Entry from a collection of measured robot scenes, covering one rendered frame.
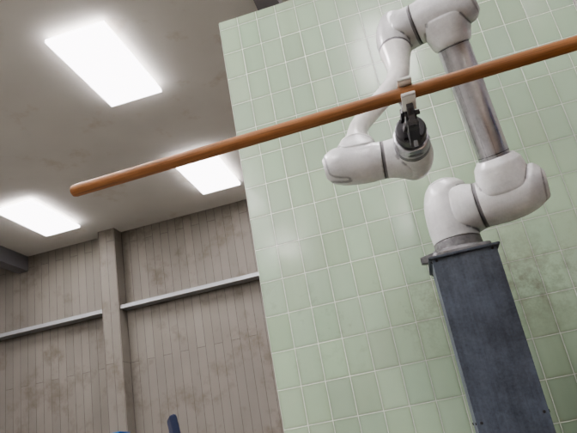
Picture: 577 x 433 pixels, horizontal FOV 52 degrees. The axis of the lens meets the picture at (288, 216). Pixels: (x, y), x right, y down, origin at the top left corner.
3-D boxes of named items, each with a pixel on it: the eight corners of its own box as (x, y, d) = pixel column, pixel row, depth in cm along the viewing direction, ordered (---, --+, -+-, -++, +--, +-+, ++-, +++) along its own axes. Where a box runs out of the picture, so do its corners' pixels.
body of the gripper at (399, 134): (422, 116, 147) (420, 98, 139) (430, 146, 144) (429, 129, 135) (391, 125, 148) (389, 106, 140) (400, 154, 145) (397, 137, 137)
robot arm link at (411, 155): (434, 155, 149) (434, 146, 144) (398, 165, 150) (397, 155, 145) (425, 125, 152) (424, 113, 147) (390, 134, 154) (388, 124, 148)
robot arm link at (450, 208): (440, 253, 205) (423, 196, 213) (492, 237, 198) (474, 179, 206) (427, 244, 191) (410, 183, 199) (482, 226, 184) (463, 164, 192)
